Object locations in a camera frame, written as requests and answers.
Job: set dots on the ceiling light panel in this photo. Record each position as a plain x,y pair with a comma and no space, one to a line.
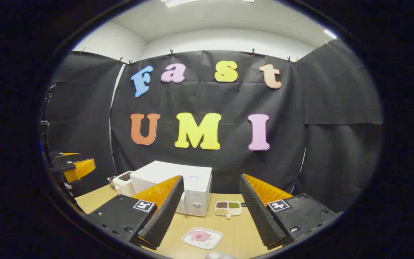
192,2
330,33

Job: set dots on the black backdrop cloth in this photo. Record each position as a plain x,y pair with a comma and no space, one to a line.
210,97

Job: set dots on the white toaster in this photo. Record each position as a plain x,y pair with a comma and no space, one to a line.
122,183

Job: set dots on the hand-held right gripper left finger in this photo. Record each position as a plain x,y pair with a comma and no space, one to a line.
165,210

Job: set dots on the white microwave oven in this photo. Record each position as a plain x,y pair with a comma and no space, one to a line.
171,172

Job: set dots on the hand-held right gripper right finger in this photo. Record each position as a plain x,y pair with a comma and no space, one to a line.
259,212

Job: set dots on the white square plate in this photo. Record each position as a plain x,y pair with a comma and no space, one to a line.
210,242

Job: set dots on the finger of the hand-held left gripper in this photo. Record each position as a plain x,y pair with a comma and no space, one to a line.
79,169
65,155

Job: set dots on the white divided dish of beans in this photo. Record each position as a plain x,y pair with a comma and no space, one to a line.
228,208

